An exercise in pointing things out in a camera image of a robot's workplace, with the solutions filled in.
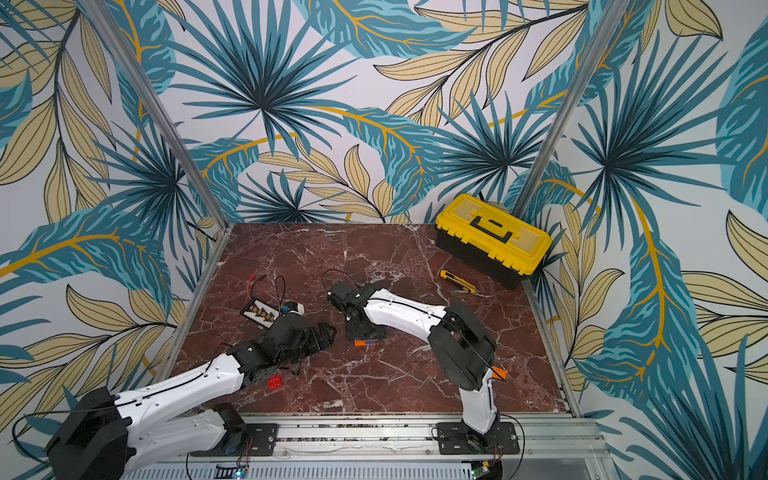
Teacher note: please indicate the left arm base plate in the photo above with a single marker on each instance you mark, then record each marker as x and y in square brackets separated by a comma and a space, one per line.
[264, 438]

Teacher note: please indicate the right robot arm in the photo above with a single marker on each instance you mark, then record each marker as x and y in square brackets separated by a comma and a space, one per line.
[462, 346]

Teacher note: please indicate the aluminium front rail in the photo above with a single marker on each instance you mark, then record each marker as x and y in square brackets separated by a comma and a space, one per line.
[401, 446]

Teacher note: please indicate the left aluminium frame post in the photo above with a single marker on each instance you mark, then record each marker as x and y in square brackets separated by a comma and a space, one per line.
[108, 29]

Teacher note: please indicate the red 2x2 lego brick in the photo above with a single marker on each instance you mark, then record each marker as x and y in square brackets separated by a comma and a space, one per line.
[275, 382]

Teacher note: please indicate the yellow black toolbox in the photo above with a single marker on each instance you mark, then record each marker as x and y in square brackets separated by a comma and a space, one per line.
[491, 240]

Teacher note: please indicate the right aluminium frame post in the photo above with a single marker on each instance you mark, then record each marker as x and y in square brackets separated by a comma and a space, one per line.
[582, 75]

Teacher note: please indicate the black charging board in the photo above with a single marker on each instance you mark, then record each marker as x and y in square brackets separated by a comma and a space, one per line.
[261, 313]

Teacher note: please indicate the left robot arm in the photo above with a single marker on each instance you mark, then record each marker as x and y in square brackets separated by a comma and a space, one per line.
[109, 435]

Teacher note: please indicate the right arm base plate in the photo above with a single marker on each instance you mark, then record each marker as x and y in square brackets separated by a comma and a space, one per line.
[456, 438]

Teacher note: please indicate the aluminium frame post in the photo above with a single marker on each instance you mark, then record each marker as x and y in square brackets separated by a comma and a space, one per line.
[582, 75]
[108, 29]

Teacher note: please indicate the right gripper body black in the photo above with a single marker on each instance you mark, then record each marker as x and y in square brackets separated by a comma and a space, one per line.
[367, 327]

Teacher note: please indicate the yellow utility knife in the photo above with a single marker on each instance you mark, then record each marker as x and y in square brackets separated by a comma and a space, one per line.
[458, 281]

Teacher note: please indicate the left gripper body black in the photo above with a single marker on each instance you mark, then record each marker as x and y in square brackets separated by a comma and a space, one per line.
[291, 355]

